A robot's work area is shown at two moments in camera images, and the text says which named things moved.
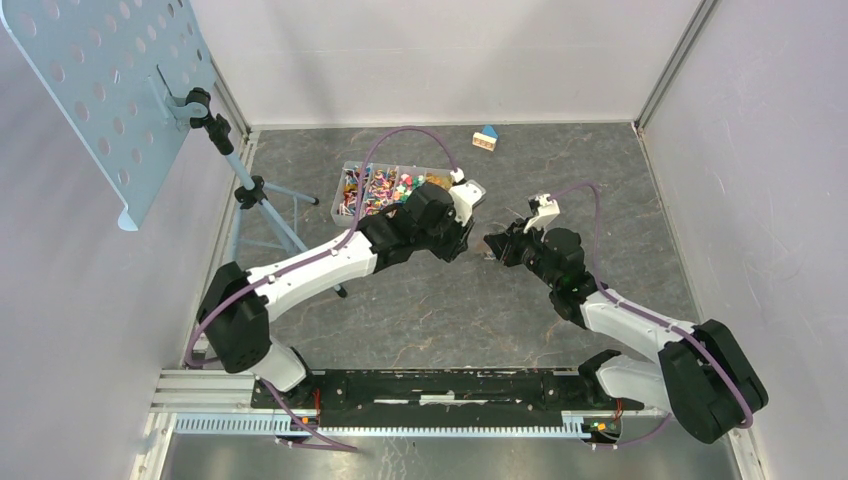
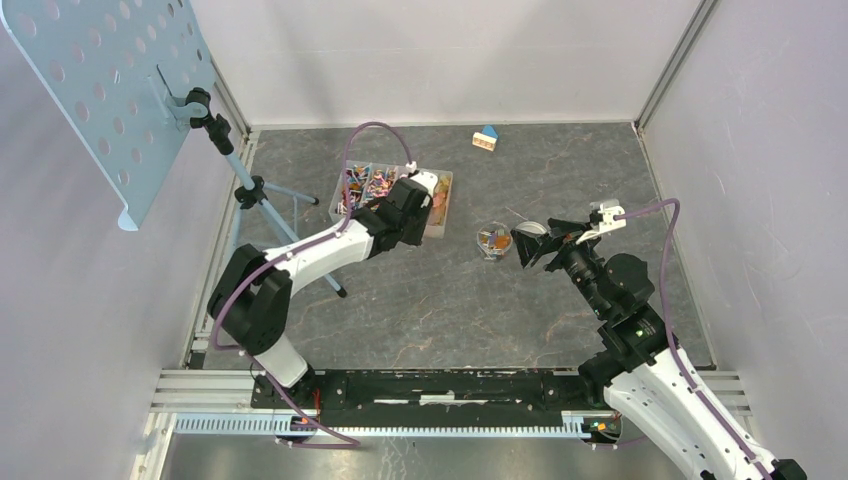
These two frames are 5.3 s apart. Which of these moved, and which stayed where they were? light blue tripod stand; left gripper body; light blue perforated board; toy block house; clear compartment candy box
Moved: left gripper body
Stayed: clear compartment candy box; light blue tripod stand; light blue perforated board; toy block house
